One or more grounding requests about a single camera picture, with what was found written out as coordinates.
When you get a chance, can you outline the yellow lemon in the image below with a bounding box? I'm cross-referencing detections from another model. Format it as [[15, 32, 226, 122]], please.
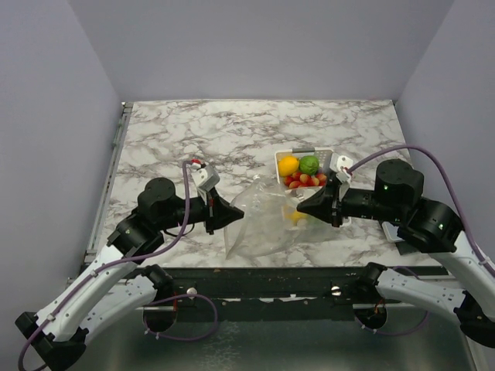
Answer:
[[278, 156, 299, 177]]

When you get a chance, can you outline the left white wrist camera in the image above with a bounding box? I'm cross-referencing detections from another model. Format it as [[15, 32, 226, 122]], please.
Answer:
[[191, 163, 220, 201]]

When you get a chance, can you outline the white plastic basket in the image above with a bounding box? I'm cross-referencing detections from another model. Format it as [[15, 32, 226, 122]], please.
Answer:
[[274, 148, 352, 227]]

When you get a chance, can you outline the black foam pad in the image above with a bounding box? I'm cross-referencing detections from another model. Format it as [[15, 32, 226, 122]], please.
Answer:
[[395, 240, 421, 256]]

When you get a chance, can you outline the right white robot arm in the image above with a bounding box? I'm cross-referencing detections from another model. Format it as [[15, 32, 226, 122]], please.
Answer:
[[297, 159, 494, 348]]

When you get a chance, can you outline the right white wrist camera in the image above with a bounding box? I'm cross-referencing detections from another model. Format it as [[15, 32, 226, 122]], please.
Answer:
[[329, 153, 353, 187]]

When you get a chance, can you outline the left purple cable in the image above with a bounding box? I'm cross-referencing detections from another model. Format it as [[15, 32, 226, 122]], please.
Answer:
[[17, 158, 220, 366]]

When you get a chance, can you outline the yellow bell pepper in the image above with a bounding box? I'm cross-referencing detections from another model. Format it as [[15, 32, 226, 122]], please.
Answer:
[[283, 208, 308, 227]]

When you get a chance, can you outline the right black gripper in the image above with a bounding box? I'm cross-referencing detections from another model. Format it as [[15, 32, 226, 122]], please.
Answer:
[[295, 176, 402, 226]]

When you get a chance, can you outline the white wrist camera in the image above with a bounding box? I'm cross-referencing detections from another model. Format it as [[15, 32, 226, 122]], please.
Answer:
[[329, 153, 353, 187], [191, 163, 220, 201]]

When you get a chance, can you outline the aluminium rail frame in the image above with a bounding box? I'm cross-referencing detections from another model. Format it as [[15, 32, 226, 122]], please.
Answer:
[[65, 100, 471, 310]]

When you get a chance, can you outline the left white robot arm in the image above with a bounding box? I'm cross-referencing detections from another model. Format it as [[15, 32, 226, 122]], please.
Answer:
[[15, 178, 244, 370]]

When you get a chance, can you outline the green lime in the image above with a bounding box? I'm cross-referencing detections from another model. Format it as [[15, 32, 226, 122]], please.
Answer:
[[299, 155, 319, 175]]

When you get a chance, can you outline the red strawberry pile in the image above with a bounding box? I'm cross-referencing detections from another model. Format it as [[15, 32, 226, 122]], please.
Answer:
[[283, 172, 327, 189]]

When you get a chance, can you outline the clear zip top bag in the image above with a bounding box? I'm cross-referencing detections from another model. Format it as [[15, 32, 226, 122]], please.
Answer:
[[224, 176, 338, 259]]

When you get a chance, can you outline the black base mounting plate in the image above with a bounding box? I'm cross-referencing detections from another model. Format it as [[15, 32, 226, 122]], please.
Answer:
[[127, 264, 403, 324]]

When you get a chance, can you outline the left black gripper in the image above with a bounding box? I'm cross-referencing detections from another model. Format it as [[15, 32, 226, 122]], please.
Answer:
[[157, 185, 245, 235]]

